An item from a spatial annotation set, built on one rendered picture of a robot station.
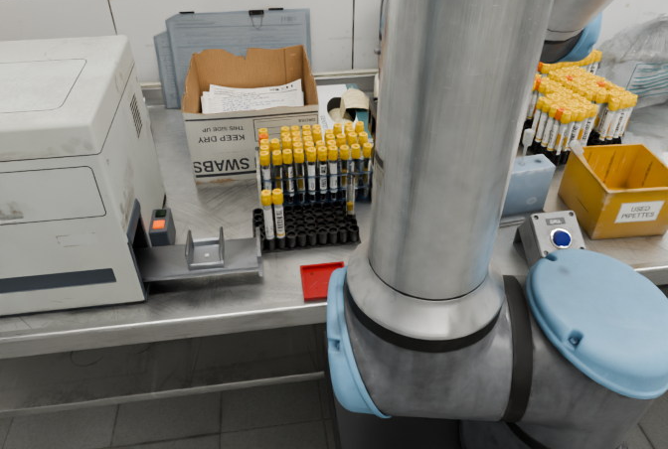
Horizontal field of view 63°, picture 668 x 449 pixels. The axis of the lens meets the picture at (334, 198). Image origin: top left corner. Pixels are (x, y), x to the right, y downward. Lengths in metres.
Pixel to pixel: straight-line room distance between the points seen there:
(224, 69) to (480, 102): 0.99
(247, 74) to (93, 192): 0.61
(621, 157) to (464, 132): 0.81
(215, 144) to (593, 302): 0.73
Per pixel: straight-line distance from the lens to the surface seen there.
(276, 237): 0.87
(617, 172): 1.10
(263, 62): 1.24
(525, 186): 0.95
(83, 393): 1.56
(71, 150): 0.70
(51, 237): 0.78
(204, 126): 0.99
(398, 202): 0.33
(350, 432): 0.60
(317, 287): 0.82
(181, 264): 0.83
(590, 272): 0.47
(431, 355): 0.39
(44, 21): 1.34
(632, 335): 0.44
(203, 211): 0.98
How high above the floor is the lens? 1.47
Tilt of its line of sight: 37 degrees down
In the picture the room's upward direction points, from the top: straight up
